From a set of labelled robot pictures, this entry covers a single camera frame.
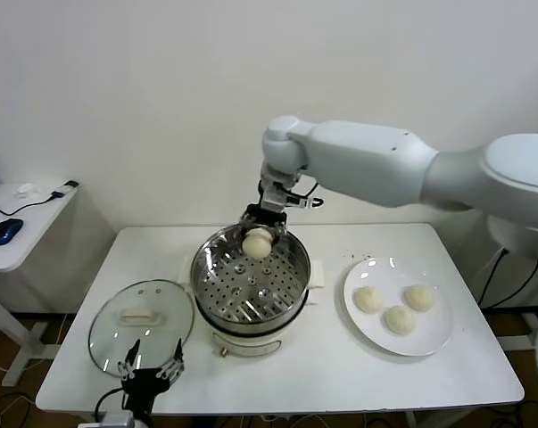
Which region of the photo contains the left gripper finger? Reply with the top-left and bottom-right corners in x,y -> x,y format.
116,338 -> 143,380
156,337 -> 186,381

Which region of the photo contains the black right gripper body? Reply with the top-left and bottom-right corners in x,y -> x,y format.
244,203 -> 290,231

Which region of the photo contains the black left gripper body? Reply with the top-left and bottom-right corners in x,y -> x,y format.
120,367 -> 172,415

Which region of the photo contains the white steamed baozi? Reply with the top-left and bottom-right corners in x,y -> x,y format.
353,286 -> 385,315
381,305 -> 418,335
241,226 -> 275,261
404,284 -> 439,312

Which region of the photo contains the glass lid with white handle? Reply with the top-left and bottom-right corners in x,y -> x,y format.
87,279 -> 195,377

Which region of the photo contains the stainless steel steamer pot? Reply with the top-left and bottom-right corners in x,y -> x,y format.
178,224 -> 327,333

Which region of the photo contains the white electric cooker base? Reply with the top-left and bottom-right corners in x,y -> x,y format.
192,284 -> 322,358

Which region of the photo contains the white table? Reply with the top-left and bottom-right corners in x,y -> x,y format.
35,222 -> 526,416

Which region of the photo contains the white side desk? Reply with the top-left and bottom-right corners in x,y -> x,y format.
0,181 -> 80,389

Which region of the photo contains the white round plate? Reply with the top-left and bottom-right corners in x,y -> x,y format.
343,257 -> 455,357

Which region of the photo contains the blue computer mouse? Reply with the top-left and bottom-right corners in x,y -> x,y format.
0,218 -> 24,246

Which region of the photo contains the white crumpled tissue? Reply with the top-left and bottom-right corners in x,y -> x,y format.
16,182 -> 43,200

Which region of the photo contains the white shelf stand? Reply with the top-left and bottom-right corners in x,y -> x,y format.
477,267 -> 538,353

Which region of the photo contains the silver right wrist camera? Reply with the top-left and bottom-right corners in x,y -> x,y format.
260,177 -> 308,211

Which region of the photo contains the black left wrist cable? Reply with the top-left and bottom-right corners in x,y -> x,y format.
94,386 -> 126,423

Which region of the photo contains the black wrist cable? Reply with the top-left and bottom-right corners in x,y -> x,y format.
94,386 -> 126,423
290,176 -> 327,210

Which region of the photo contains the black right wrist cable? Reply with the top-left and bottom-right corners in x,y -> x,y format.
290,176 -> 327,210

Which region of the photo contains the black cable with adapter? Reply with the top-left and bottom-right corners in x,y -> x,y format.
0,180 -> 80,218

